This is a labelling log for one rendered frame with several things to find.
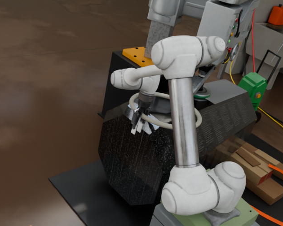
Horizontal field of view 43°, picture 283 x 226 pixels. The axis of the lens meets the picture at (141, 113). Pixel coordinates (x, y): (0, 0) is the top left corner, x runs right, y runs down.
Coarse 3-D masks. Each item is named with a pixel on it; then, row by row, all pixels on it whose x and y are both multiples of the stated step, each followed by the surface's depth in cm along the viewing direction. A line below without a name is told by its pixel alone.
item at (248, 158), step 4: (240, 148) 348; (236, 152) 341; (240, 152) 342; (244, 152) 343; (244, 156) 337; (248, 156) 339; (248, 160) 334; (252, 160) 335; (256, 160) 336; (252, 164) 329; (256, 164) 331; (260, 164) 333
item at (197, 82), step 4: (224, 60) 290; (196, 68) 280; (212, 68) 279; (208, 72) 275; (196, 76) 277; (208, 76) 278; (192, 80) 273; (196, 80) 274; (200, 80) 274; (204, 80) 271; (192, 84) 270; (196, 84) 270; (200, 84) 265; (196, 88) 260
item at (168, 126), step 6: (132, 96) 237; (162, 96) 254; (168, 96) 254; (132, 102) 228; (132, 108) 224; (144, 114) 217; (198, 114) 238; (150, 120) 214; (156, 120) 214; (198, 120) 230; (162, 126) 213; (168, 126) 213
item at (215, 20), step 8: (208, 0) 253; (216, 0) 258; (208, 8) 253; (216, 8) 250; (224, 8) 247; (232, 8) 247; (240, 8) 255; (208, 16) 255; (216, 16) 252; (224, 16) 249; (200, 24) 260; (208, 24) 257; (216, 24) 254; (224, 24) 251; (200, 32) 262; (208, 32) 259; (216, 32) 256; (224, 32) 253; (224, 56) 274; (216, 64) 265
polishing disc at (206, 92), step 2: (204, 86) 297; (204, 88) 293; (206, 88) 294; (208, 88) 295; (204, 90) 290; (206, 90) 291; (208, 90) 292; (196, 92) 283; (198, 92) 284; (200, 92) 285; (202, 92) 286; (204, 92) 286; (206, 92) 287; (208, 92) 288; (210, 92) 289; (196, 94) 281; (198, 94) 281; (200, 94) 282; (202, 94) 283; (204, 94) 284; (206, 94) 284; (208, 94) 285
